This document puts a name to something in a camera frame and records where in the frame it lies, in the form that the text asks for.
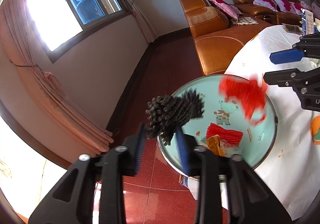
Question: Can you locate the beige curtain right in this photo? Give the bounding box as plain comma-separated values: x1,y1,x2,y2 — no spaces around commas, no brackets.
126,0,158,44

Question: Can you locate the pink white cushion left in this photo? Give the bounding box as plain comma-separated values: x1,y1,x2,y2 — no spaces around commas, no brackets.
253,0,278,12

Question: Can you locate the pink white cushion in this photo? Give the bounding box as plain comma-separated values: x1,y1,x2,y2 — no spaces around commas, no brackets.
273,0,296,14
290,1,312,15
253,0,278,12

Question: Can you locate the red foam fruit net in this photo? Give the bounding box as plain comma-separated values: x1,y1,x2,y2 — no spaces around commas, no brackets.
206,123,244,146

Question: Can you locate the pink white cushion middle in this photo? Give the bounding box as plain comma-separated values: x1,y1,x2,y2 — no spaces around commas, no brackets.
273,0,296,14

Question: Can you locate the brown leather long sofa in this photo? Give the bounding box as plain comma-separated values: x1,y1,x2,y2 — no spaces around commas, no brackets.
233,0,312,25

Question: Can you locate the black corrugated foam sleeve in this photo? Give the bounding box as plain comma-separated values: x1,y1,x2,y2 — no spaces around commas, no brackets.
145,89,204,145

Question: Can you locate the beige snack wrapper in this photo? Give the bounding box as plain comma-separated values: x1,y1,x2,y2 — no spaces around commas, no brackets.
206,135,225,157

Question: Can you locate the white plastic bag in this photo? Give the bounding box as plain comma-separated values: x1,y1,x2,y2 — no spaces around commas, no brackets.
220,139,241,157

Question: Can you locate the red plastic bag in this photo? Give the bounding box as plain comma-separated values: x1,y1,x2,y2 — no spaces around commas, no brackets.
219,76,268,126

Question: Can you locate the seaweed snack packet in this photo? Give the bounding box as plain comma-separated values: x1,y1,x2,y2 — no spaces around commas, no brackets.
282,23,302,35

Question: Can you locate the white tall milk carton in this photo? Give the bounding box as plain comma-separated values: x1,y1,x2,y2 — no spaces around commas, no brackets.
301,8,314,36

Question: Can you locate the brown leather chaise sofa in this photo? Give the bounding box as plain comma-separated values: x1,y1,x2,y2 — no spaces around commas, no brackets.
179,0,271,76

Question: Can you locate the pink curtain left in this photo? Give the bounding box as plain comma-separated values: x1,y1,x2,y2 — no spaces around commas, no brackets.
1,0,113,154

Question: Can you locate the pink floral pillow on chaise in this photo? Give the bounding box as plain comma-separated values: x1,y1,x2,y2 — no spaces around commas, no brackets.
207,0,242,20

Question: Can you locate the white orange-print tablecloth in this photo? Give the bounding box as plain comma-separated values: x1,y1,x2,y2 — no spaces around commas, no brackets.
187,25,320,221

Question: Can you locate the light blue trash bin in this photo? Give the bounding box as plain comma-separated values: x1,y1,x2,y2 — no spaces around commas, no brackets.
172,74,278,169

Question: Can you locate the checkered mat on sofa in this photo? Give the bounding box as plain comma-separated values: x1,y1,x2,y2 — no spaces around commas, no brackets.
231,17,259,26

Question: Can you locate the window with brown frame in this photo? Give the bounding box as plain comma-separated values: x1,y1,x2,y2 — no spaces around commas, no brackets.
26,0,130,63

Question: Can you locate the pink white cushion right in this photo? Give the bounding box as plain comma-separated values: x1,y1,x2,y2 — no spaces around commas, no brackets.
290,1,312,15

